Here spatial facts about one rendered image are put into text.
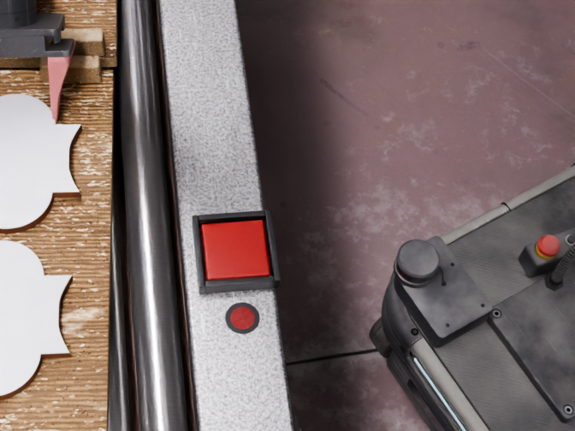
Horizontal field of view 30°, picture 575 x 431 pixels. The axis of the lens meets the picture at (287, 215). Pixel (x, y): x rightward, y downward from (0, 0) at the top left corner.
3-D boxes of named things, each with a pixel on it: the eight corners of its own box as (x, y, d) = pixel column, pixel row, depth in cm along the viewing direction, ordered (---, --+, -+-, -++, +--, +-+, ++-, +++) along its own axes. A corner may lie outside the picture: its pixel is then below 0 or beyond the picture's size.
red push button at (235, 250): (263, 225, 104) (263, 218, 103) (269, 281, 101) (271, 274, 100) (200, 230, 103) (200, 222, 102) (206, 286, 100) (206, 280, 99)
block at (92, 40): (105, 44, 110) (103, 26, 108) (105, 57, 109) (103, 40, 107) (46, 44, 110) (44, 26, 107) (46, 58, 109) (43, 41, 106)
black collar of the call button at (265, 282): (269, 217, 104) (270, 209, 103) (279, 288, 101) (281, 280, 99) (192, 223, 103) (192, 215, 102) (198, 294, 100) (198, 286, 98)
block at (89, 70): (103, 69, 109) (101, 52, 106) (102, 84, 108) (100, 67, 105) (42, 69, 108) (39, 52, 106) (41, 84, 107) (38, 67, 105)
